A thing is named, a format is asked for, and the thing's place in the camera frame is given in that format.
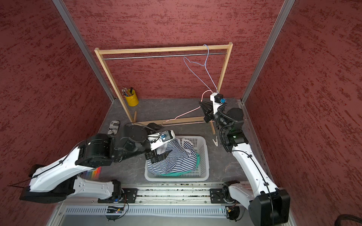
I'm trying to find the green tank top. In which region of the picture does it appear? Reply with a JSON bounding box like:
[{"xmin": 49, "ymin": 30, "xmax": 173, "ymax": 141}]
[{"xmin": 161, "ymin": 152, "xmax": 201, "ymax": 178}]

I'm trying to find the colourful card on floor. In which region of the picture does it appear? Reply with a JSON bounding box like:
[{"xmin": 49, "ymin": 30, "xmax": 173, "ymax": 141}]
[{"xmin": 80, "ymin": 167, "xmax": 102, "ymax": 180}]

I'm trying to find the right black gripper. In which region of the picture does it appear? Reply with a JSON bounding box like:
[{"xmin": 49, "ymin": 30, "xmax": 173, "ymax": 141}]
[{"xmin": 199, "ymin": 100, "xmax": 232, "ymax": 131}]

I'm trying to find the white clothespin top striped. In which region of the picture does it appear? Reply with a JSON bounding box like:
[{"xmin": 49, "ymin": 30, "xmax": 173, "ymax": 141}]
[{"xmin": 212, "ymin": 137, "xmax": 219, "ymax": 147}]

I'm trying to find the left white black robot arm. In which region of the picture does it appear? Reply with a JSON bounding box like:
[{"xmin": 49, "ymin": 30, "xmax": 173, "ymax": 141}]
[{"xmin": 20, "ymin": 123, "xmax": 176, "ymax": 204}]

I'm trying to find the white plastic laundry basket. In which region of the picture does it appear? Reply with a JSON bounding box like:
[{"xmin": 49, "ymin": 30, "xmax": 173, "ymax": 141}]
[{"xmin": 145, "ymin": 136, "xmax": 209, "ymax": 182}]

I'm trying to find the wooden clothes rack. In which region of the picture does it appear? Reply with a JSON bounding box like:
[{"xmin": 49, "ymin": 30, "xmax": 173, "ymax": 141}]
[{"xmin": 94, "ymin": 42, "xmax": 233, "ymax": 126}]

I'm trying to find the striped tank top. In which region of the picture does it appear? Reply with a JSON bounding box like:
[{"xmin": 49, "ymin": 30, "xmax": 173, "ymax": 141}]
[{"xmin": 147, "ymin": 138, "xmax": 199, "ymax": 175}]

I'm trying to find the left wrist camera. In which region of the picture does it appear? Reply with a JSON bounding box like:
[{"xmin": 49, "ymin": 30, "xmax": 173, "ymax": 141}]
[{"xmin": 148, "ymin": 130, "xmax": 175, "ymax": 151}]

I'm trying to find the light blue wire hanger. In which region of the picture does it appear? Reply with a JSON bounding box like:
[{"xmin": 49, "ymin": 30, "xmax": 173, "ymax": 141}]
[{"xmin": 183, "ymin": 44, "xmax": 219, "ymax": 93}]

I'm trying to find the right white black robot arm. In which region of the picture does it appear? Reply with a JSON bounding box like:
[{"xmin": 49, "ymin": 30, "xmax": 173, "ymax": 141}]
[{"xmin": 199, "ymin": 101, "xmax": 290, "ymax": 226}]

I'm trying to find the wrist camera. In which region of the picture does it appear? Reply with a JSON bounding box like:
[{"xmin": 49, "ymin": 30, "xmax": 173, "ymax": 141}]
[
  {"xmin": 210, "ymin": 92, "xmax": 226, "ymax": 115},
  {"xmin": 148, "ymin": 130, "xmax": 175, "ymax": 151}
]

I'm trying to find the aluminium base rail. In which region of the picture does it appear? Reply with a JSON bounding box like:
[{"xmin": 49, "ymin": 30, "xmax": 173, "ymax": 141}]
[{"xmin": 59, "ymin": 185, "xmax": 286, "ymax": 205}]

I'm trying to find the pink wire hanger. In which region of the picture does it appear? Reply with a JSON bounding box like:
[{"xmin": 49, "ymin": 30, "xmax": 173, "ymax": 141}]
[{"xmin": 161, "ymin": 89, "xmax": 212, "ymax": 126}]

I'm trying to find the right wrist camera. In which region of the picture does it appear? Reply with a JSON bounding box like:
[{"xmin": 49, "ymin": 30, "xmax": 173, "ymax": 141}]
[{"xmin": 210, "ymin": 92, "xmax": 226, "ymax": 115}]

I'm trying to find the yellow pencil cup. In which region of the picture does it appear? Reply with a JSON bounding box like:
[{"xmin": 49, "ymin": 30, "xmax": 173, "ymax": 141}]
[{"xmin": 122, "ymin": 87, "xmax": 139, "ymax": 107}]

